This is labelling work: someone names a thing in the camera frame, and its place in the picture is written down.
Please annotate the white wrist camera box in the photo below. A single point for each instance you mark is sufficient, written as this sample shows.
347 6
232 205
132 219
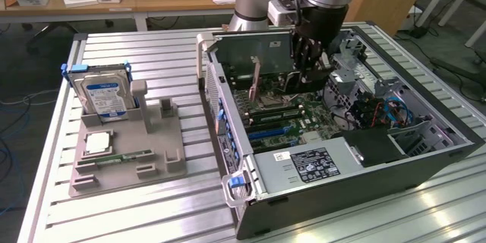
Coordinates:
280 12

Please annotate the orange box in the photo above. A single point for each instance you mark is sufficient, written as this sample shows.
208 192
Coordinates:
8 1

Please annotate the RAM stick with white label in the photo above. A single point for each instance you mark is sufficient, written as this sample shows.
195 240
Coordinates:
276 115

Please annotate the blue disk caddy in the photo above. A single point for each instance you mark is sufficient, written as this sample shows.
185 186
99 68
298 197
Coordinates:
79 68

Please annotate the black power adapter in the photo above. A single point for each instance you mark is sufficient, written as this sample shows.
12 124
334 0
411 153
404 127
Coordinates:
418 32

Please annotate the perforated metal drive cage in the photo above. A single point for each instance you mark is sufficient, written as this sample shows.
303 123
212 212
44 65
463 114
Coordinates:
348 89

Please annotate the grey parts rack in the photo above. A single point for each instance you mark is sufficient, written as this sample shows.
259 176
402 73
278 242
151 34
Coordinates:
125 143

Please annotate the green motherboard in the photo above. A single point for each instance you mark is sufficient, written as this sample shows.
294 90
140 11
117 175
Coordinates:
303 117

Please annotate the blue slot retention clip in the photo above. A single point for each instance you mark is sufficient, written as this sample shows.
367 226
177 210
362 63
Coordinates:
228 137
235 158
220 109
232 147
226 127

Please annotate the black office chair base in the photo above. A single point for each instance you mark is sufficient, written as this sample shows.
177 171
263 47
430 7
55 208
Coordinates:
49 31

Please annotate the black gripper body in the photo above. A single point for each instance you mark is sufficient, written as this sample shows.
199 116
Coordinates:
322 22

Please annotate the open dark PC case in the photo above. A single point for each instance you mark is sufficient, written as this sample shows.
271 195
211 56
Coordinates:
342 197

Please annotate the hard disk with blue label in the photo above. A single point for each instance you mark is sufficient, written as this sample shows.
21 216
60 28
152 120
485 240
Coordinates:
101 98

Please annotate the black chair leg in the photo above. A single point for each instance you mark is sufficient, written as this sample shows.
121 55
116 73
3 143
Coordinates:
459 69

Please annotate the slim graphics card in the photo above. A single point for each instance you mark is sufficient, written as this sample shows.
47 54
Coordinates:
256 80

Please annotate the silver CPU chip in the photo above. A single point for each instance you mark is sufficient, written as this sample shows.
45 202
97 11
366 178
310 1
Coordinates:
97 143

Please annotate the grey power supply unit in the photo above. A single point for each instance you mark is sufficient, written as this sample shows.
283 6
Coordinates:
272 172

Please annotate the grey metal disk bay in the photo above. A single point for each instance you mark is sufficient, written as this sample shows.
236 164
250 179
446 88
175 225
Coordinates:
416 137

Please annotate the CPU socket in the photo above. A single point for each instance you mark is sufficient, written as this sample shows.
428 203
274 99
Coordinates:
271 103

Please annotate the green RAM stick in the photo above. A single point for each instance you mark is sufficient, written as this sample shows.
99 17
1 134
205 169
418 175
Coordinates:
121 158

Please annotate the long expansion slot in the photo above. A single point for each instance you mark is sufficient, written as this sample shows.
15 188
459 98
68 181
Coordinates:
266 134

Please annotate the blue case release latch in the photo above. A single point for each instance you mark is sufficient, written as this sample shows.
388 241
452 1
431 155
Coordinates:
234 182

